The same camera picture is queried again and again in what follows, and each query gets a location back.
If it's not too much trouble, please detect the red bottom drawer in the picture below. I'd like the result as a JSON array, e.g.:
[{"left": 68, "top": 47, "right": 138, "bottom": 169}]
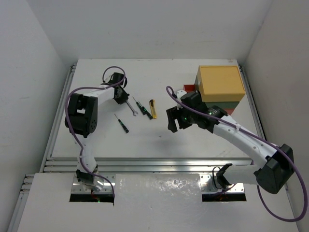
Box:
[{"left": 183, "top": 85, "right": 239, "bottom": 115}]

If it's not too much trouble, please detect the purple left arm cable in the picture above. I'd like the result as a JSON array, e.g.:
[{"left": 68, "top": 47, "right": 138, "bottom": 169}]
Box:
[{"left": 65, "top": 66, "right": 127, "bottom": 201}]

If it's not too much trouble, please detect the yellow top drawer box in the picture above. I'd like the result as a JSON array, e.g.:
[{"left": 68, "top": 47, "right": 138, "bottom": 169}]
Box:
[{"left": 196, "top": 65, "right": 245, "bottom": 102}]

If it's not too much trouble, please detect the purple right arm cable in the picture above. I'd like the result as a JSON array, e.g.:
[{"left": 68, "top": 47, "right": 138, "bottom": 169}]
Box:
[{"left": 166, "top": 86, "right": 307, "bottom": 222}]

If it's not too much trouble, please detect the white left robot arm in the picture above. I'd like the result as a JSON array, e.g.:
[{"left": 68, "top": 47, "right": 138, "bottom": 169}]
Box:
[{"left": 65, "top": 72, "right": 129, "bottom": 192}]

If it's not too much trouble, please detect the green middle drawer box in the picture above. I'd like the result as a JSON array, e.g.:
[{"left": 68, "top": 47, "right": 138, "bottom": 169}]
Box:
[{"left": 194, "top": 74, "right": 241, "bottom": 111}]

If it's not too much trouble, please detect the silver wrench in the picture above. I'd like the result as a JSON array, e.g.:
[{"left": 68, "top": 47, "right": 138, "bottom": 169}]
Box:
[{"left": 126, "top": 101, "right": 138, "bottom": 116}]

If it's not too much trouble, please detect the yellow utility knife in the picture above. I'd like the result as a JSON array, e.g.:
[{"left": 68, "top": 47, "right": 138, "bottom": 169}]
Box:
[{"left": 149, "top": 99, "right": 157, "bottom": 119}]

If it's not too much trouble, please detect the aluminium frame rail front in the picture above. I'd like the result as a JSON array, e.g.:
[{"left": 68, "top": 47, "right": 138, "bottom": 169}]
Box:
[{"left": 40, "top": 158, "right": 253, "bottom": 174}]

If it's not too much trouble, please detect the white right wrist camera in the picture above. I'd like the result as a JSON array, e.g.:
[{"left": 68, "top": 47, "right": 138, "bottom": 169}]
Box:
[{"left": 176, "top": 89, "right": 187, "bottom": 110}]

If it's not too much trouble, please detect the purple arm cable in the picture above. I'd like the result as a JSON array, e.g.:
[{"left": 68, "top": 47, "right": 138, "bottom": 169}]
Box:
[
  {"left": 65, "top": 66, "right": 127, "bottom": 201},
  {"left": 166, "top": 86, "right": 307, "bottom": 222}
]

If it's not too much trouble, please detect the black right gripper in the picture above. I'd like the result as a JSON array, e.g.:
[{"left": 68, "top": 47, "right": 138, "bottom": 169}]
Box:
[{"left": 166, "top": 104, "right": 196, "bottom": 132}]

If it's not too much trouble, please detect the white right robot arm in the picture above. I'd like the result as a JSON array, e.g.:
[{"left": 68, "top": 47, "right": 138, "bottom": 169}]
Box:
[{"left": 167, "top": 87, "right": 294, "bottom": 194}]

